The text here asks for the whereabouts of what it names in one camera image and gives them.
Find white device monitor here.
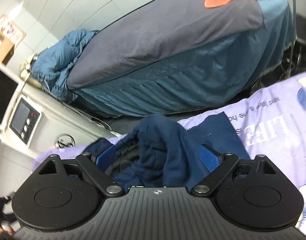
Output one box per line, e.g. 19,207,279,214
0,62,25,132

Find purple floral bed sheet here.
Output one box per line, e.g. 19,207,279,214
22,72,306,239

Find navy blue sweatshirt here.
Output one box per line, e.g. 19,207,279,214
84,112,249,190

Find grey massage bed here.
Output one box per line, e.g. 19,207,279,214
66,0,293,116

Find white medical device cart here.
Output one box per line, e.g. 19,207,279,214
0,82,120,159

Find blue pillow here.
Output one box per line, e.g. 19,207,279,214
31,29,99,103

